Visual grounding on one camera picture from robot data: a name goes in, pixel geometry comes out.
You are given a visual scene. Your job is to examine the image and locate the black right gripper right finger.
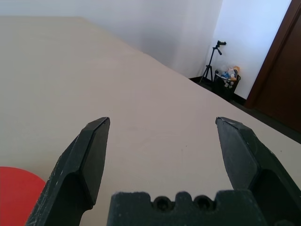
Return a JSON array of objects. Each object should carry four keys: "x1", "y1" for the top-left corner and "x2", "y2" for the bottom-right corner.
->
[{"x1": 215, "y1": 116, "x2": 301, "y2": 226}]

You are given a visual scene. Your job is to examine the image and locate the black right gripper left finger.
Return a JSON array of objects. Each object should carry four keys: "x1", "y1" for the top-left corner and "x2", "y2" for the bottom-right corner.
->
[{"x1": 24, "y1": 116, "x2": 111, "y2": 226}]

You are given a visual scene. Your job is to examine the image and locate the red ping-pong paddle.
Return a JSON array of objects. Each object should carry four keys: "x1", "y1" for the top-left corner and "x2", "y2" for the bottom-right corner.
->
[{"x1": 0, "y1": 166, "x2": 47, "y2": 226}]

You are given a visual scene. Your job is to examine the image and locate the black mesh trash bin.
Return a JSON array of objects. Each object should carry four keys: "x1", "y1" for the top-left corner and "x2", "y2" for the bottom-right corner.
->
[{"x1": 213, "y1": 70, "x2": 242, "y2": 98}]

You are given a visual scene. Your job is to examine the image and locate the pile of discarded bottles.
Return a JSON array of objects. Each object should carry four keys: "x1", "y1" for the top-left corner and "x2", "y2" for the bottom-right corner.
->
[{"x1": 215, "y1": 66, "x2": 240, "y2": 88}]

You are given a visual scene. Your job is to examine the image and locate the brown wooden door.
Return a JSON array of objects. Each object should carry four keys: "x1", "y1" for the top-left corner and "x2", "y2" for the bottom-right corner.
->
[{"x1": 244, "y1": 0, "x2": 301, "y2": 123}]

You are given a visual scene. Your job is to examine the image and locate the black camera tripod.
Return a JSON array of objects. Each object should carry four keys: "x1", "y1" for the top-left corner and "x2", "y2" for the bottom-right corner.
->
[{"x1": 199, "y1": 40, "x2": 228, "y2": 84}]

